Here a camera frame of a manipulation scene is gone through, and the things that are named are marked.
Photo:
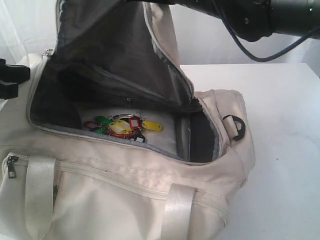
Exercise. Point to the colourful key tag bunch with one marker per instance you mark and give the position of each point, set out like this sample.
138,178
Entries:
123,126

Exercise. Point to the white backdrop curtain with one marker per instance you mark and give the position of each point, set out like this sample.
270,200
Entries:
29,26

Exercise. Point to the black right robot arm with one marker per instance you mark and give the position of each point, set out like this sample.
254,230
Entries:
252,20

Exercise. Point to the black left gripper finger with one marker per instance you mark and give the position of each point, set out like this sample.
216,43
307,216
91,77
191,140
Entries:
11,77

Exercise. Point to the cream fabric duffel bag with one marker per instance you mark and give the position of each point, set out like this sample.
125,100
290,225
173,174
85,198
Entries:
59,181

